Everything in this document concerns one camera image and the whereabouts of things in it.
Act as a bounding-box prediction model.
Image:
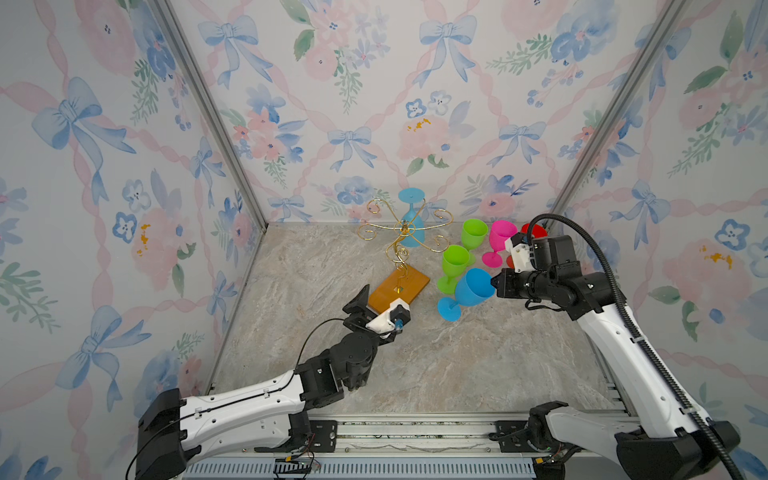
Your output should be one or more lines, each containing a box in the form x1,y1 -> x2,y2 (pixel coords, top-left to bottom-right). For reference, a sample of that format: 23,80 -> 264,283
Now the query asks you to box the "red wine glass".
506,222 -> 549,269

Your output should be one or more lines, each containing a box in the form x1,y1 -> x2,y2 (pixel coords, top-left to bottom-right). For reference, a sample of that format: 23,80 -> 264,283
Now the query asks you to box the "blue wine glass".
437,268 -> 496,322
398,187 -> 426,248

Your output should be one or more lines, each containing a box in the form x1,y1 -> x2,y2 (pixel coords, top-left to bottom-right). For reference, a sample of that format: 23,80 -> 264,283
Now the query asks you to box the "pink wine glass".
482,220 -> 518,268

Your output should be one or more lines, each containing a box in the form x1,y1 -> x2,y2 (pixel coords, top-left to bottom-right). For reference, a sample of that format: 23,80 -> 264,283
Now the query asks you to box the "green wine glass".
461,219 -> 489,251
437,245 -> 471,295

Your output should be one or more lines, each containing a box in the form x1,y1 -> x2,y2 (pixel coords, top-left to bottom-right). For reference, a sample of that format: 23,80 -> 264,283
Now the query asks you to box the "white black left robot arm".
125,287 -> 411,479

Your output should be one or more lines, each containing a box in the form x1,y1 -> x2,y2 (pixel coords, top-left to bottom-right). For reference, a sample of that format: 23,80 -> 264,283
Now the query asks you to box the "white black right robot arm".
491,234 -> 741,479

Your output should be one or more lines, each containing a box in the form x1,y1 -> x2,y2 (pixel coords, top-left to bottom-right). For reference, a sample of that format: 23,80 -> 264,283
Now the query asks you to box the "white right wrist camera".
505,232 -> 534,273

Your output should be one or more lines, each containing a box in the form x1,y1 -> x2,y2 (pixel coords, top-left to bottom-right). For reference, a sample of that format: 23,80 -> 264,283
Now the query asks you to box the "gold wire rack wooden base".
357,197 -> 454,312

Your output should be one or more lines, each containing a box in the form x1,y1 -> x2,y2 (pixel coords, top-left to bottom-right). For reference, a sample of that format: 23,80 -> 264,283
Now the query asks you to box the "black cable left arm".
124,317 -> 349,480

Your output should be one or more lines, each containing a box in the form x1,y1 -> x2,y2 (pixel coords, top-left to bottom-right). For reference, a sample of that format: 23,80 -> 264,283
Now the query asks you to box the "aluminium rail base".
152,410 -> 664,480

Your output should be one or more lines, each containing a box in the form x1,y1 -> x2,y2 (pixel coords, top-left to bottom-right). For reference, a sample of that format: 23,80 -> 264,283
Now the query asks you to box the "aluminium corner post right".
549,0 -> 688,214

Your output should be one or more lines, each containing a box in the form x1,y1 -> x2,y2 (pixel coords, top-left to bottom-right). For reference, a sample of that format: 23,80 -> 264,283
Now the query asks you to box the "aluminium corner post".
148,0 -> 268,234
549,0 -> 688,214

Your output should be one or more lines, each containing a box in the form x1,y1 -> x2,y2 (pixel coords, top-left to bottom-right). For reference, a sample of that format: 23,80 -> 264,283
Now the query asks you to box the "aluminium corner post left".
148,0 -> 268,234

